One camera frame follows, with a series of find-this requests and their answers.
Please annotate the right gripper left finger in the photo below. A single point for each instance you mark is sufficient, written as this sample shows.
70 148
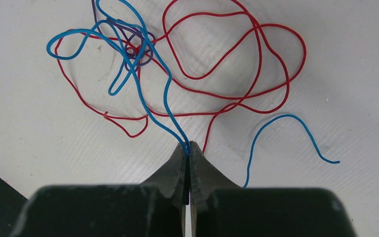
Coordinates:
168 198

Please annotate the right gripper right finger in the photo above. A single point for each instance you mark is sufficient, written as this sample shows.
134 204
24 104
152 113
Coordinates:
204 180

